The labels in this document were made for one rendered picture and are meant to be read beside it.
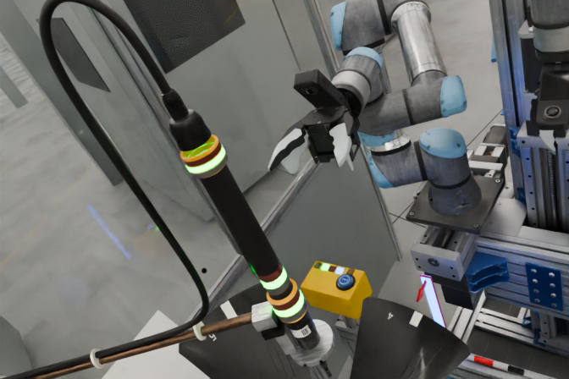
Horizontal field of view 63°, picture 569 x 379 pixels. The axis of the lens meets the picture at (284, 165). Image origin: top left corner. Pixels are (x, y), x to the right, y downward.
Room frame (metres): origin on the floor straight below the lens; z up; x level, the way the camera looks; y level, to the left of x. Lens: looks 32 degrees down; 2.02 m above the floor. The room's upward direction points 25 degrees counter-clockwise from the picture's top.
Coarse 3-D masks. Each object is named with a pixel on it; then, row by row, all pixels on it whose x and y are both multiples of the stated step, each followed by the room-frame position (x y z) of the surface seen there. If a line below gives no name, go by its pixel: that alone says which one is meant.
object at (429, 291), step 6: (426, 288) 0.68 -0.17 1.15; (432, 288) 0.67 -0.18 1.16; (426, 294) 0.69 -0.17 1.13; (432, 294) 0.67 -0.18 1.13; (432, 300) 0.68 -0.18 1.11; (432, 306) 0.68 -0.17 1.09; (438, 306) 0.67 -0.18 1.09; (432, 312) 0.69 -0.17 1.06; (438, 312) 0.67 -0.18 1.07; (438, 318) 0.68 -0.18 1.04
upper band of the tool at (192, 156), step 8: (216, 136) 0.45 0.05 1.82; (208, 144) 0.46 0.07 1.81; (216, 144) 0.43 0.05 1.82; (184, 152) 0.45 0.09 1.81; (192, 152) 0.46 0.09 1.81; (200, 152) 0.46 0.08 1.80; (208, 152) 0.42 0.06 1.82; (224, 152) 0.44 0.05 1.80; (184, 160) 0.43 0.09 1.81; (192, 160) 0.42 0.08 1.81
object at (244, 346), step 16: (256, 288) 0.61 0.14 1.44; (240, 304) 0.59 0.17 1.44; (256, 304) 0.59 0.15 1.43; (208, 320) 0.59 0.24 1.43; (224, 336) 0.57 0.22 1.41; (240, 336) 0.56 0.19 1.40; (256, 336) 0.55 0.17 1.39; (192, 352) 0.57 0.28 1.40; (208, 352) 0.56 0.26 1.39; (224, 352) 0.55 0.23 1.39; (240, 352) 0.54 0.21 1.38; (256, 352) 0.53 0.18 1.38; (272, 352) 0.53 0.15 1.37; (208, 368) 0.55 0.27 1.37; (224, 368) 0.54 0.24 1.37; (240, 368) 0.53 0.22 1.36; (256, 368) 0.52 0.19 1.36; (272, 368) 0.51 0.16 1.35; (288, 368) 0.50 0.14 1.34; (304, 368) 0.49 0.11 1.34
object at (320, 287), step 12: (312, 276) 0.94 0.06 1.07; (324, 276) 0.92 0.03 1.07; (336, 276) 0.91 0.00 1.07; (360, 276) 0.87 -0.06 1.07; (312, 288) 0.90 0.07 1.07; (324, 288) 0.88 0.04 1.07; (336, 288) 0.86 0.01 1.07; (348, 288) 0.85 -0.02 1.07; (360, 288) 0.85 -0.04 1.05; (312, 300) 0.91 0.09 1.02; (324, 300) 0.88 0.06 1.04; (336, 300) 0.84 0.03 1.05; (348, 300) 0.82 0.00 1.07; (360, 300) 0.84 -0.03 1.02; (336, 312) 0.86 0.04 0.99; (348, 312) 0.83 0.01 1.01; (360, 312) 0.83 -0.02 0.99
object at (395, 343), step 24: (384, 312) 0.63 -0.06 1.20; (408, 312) 0.61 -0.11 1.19; (360, 336) 0.61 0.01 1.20; (384, 336) 0.59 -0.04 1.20; (408, 336) 0.57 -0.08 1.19; (432, 336) 0.56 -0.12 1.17; (360, 360) 0.56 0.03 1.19; (384, 360) 0.54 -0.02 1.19; (408, 360) 0.52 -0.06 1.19; (432, 360) 0.51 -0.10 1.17; (456, 360) 0.50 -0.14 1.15
